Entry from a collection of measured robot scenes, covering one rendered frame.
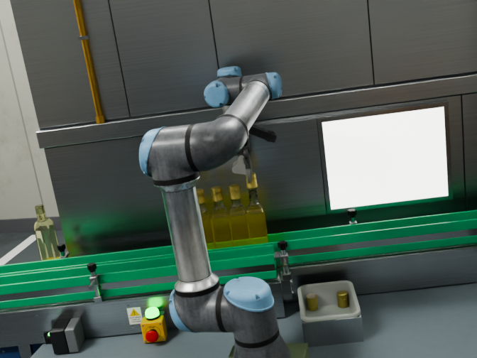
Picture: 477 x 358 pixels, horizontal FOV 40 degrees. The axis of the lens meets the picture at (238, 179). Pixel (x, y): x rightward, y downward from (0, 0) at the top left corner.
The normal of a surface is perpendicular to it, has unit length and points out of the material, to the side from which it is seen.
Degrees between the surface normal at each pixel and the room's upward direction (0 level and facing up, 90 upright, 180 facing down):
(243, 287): 5
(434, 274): 90
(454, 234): 90
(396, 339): 0
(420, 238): 90
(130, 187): 90
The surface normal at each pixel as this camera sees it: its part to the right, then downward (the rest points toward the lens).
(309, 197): -0.04, 0.29
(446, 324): -0.14, -0.95
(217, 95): -0.31, 0.31
